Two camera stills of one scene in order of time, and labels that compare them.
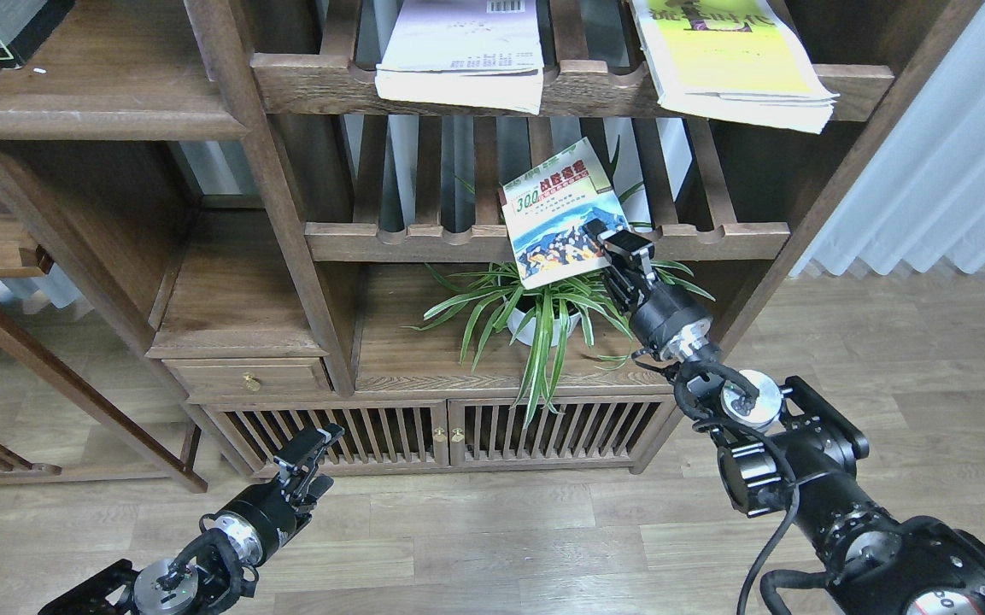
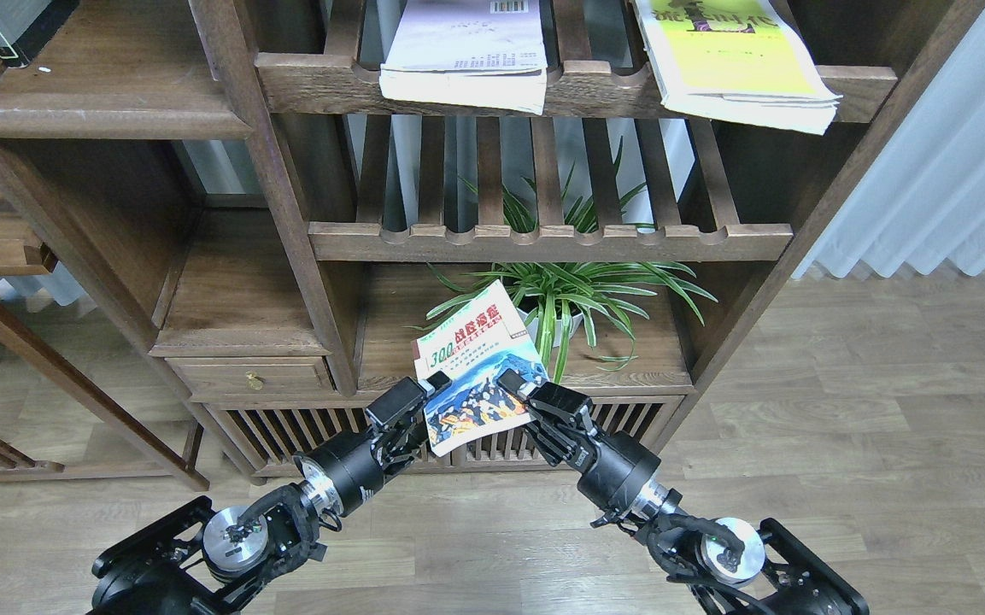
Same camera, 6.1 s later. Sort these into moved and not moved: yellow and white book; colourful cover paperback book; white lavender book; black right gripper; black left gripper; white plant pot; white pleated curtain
Moved: black right gripper; black left gripper; colourful cover paperback book
Not moved: white pleated curtain; white plant pot; white lavender book; yellow and white book
